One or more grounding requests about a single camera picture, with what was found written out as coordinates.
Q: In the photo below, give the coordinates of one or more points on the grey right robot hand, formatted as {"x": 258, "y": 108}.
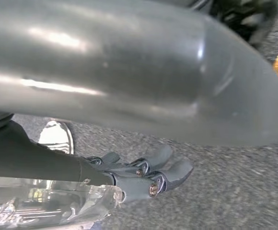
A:
{"x": 129, "y": 63}

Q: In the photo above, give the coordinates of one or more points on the chrome round object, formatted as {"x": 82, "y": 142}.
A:
{"x": 55, "y": 136}

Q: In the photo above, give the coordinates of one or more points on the black robot foot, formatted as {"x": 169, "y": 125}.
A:
{"x": 237, "y": 16}

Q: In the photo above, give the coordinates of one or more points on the clear plastic wrist guard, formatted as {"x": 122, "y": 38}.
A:
{"x": 57, "y": 206}

